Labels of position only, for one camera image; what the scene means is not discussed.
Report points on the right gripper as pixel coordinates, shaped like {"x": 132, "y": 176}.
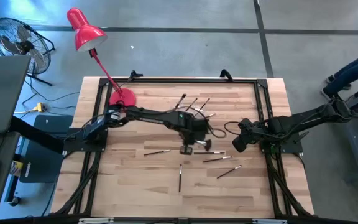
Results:
{"x": 258, "y": 133}

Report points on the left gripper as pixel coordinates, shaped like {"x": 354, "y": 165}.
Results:
{"x": 186, "y": 133}

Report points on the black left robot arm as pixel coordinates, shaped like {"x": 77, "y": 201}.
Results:
{"x": 148, "y": 116}

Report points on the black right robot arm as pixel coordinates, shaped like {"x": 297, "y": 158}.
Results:
{"x": 306, "y": 119}

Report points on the clear acrylic organizer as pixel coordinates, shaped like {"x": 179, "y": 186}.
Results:
{"x": 202, "y": 114}

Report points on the person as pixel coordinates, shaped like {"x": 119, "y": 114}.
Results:
{"x": 353, "y": 70}

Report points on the black computer case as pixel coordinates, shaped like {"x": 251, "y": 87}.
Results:
{"x": 42, "y": 161}

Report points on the black desk crossbar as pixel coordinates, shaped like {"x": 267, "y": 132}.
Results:
{"x": 36, "y": 135}

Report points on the red desk lamp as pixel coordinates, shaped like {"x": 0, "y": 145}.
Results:
{"x": 85, "y": 34}

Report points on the black caster wheel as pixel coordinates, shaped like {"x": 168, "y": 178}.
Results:
{"x": 15, "y": 201}

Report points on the black floor fan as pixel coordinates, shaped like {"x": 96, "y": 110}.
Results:
{"x": 20, "y": 46}

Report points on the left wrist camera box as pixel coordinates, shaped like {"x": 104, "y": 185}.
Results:
{"x": 201, "y": 126}

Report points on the black metal frame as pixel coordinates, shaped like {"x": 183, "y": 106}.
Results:
{"x": 182, "y": 80}

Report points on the silver metal bracket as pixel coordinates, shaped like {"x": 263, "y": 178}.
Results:
{"x": 96, "y": 221}
{"x": 269, "y": 221}

